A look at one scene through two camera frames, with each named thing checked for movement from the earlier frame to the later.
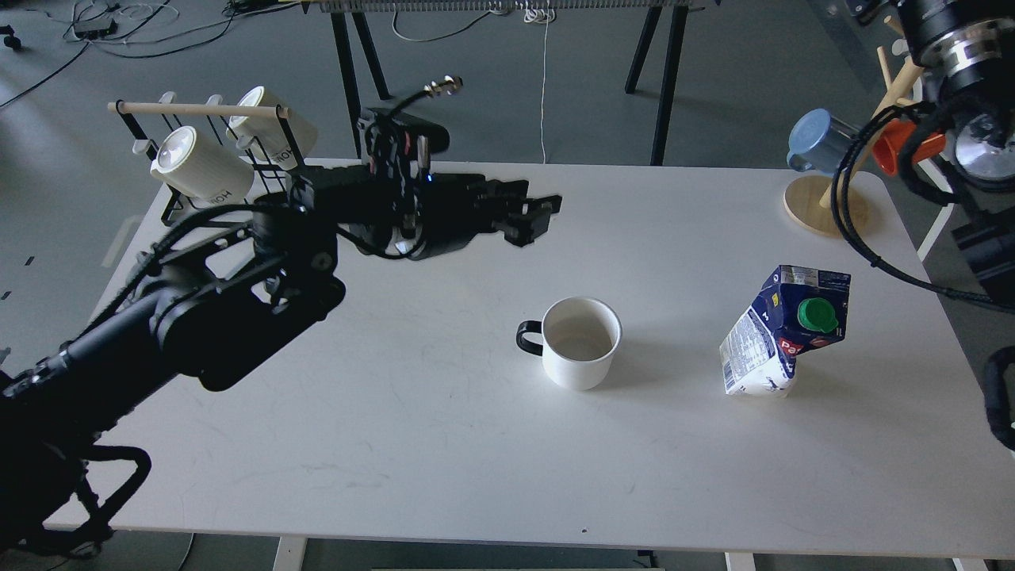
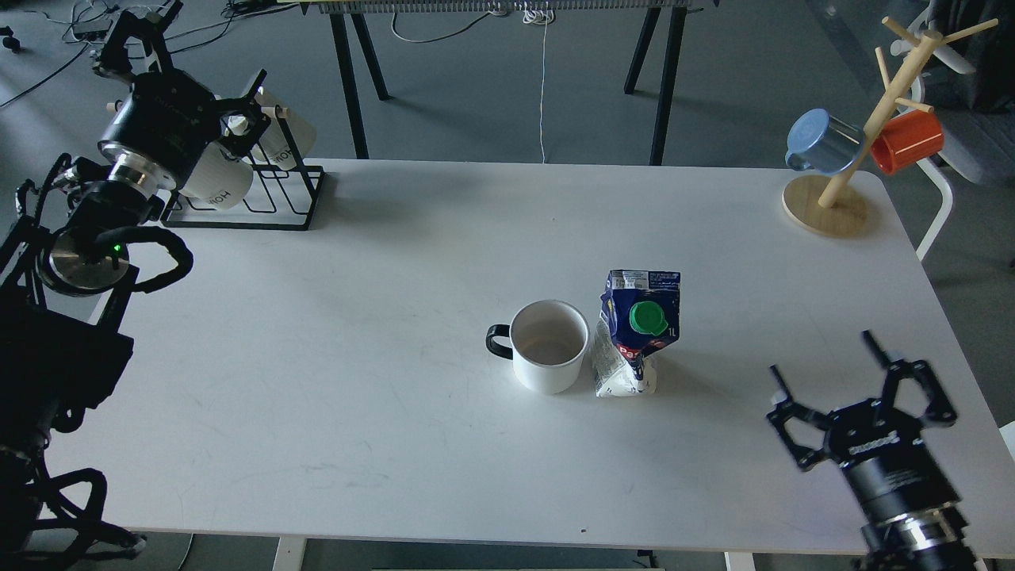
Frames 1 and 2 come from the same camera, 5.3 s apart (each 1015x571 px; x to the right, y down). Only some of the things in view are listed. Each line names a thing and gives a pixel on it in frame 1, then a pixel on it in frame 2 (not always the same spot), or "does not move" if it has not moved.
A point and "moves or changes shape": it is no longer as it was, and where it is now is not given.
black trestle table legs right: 679,20 does not move
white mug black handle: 577,338 moves or changes shape
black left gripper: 405,210 -> 169,116
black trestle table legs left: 347,70 does not move
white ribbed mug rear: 283,139 does not move
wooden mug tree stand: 808,201 does not move
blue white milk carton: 795,309 -> 640,312
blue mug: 819,141 does not move
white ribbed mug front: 202,169 does not move
